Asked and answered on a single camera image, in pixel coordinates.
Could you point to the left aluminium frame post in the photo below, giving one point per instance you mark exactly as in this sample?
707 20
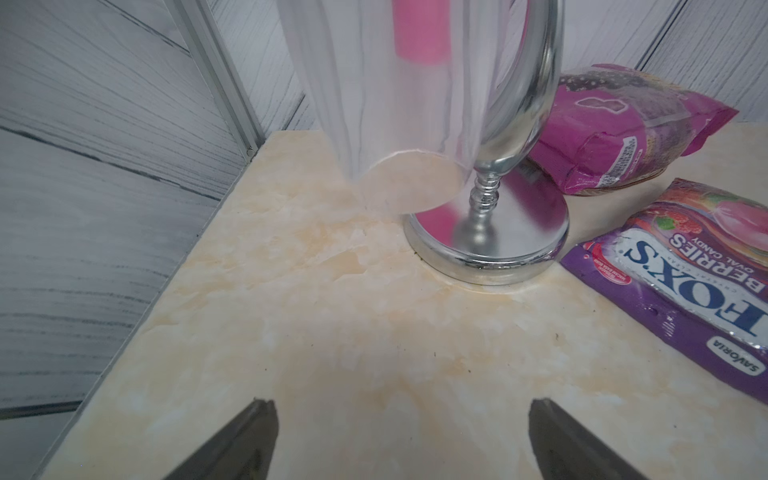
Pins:
197 26

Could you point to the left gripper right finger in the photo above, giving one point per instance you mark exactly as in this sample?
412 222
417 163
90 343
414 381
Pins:
565 449

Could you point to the silver glass holder stand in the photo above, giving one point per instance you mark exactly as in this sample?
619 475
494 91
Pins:
509 224

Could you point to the clear wine glass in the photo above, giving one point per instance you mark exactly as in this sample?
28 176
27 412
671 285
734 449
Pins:
406 135

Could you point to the pink wine glass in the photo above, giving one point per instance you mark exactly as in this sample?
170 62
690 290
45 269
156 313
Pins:
422 30

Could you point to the purple candy packet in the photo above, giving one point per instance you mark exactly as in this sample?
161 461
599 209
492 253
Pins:
691 267

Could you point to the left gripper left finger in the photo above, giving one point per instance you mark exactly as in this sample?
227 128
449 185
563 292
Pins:
241 449

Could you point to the magenta snack packet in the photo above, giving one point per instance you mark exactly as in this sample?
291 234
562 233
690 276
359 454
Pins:
612 126

